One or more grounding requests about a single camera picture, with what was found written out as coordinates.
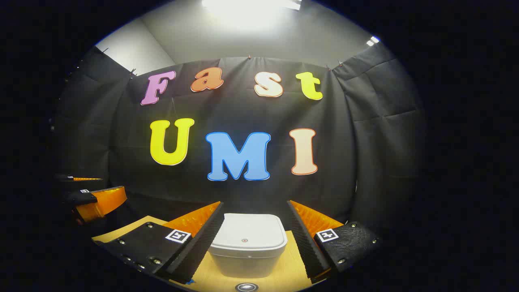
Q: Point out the small ceiling light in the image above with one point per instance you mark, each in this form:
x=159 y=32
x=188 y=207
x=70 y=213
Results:
x=373 y=40

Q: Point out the white desktop garbage bin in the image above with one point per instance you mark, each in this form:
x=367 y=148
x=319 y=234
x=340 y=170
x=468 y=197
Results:
x=247 y=247

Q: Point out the long ceiling light panel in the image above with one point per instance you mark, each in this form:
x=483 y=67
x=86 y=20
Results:
x=251 y=4

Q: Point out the wooden desktop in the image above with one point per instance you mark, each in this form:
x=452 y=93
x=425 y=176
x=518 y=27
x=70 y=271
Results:
x=292 y=263

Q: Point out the black backdrop cloth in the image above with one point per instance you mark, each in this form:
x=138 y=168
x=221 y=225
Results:
x=243 y=109

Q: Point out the silver pop can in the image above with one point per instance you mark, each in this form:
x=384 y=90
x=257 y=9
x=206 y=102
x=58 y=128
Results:
x=246 y=287

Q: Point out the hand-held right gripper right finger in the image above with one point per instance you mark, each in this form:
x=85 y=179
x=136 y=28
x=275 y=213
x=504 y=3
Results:
x=305 y=243

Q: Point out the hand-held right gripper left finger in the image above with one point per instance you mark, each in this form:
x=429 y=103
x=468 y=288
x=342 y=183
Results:
x=198 y=247

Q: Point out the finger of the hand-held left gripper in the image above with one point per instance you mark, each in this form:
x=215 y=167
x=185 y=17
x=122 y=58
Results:
x=83 y=179
x=103 y=202

